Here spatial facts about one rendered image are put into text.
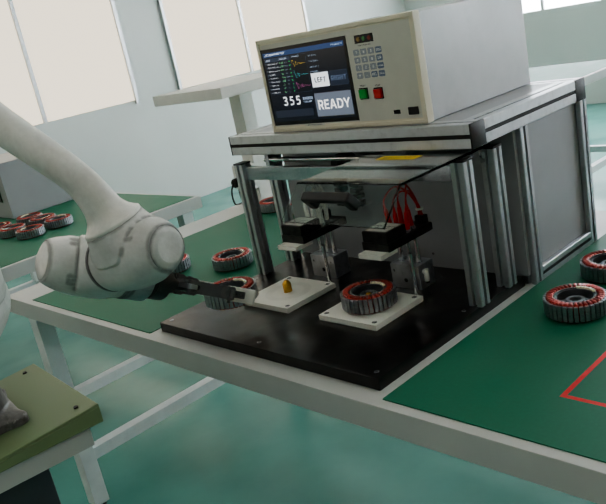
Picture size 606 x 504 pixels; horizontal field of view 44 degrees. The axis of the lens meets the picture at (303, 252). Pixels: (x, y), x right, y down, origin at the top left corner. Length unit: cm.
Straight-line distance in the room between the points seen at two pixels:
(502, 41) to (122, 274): 93
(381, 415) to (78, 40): 556
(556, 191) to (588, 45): 661
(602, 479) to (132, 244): 73
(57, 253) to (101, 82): 528
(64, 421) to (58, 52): 521
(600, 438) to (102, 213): 79
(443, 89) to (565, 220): 42
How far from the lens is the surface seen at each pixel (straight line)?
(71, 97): 640
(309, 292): 163
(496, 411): 115
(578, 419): 112
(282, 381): 135
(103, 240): 120
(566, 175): 169
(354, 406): 124
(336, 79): 156
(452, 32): 152
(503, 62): 167
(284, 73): 166
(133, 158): 665
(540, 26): 843
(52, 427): 136
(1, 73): 618
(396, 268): 158
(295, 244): 165
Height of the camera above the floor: 134
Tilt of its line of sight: 17 degrees down
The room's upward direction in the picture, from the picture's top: 12 degrees counter-clockwise
